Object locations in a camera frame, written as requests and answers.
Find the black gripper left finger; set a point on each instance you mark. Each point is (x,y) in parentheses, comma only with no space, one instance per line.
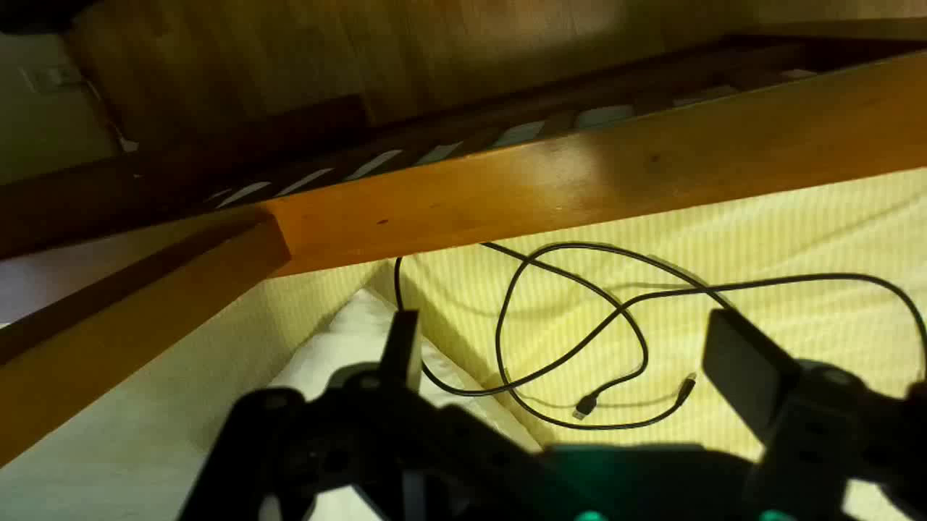
(400,349)

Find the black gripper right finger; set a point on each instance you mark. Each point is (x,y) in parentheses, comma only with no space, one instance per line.
(748,372)

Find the yellow blanket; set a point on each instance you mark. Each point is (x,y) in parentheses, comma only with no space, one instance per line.
(771,240)

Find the wooden bunk bed frame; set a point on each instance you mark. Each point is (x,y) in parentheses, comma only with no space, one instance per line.
(580,175)

